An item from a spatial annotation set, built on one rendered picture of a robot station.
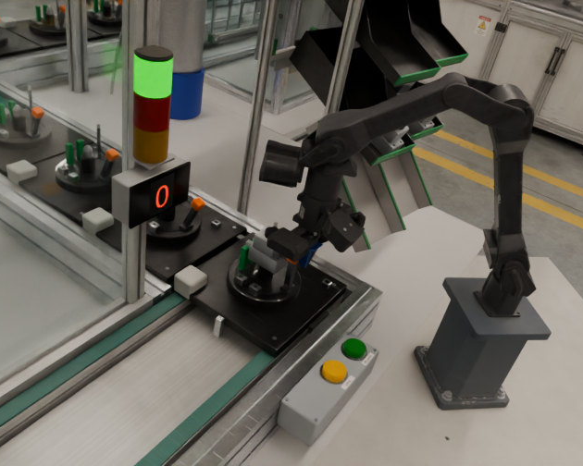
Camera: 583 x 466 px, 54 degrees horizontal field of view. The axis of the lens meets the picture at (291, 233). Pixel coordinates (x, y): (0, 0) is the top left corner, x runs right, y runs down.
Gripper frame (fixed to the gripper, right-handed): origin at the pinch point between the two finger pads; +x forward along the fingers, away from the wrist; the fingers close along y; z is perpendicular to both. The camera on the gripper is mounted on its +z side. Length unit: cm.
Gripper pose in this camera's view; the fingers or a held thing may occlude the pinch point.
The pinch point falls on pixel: (306, 251)
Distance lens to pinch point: 100.1
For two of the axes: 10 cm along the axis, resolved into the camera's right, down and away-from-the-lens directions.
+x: -1.7, 8.0, 5.7
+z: 8.0, 4.5, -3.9
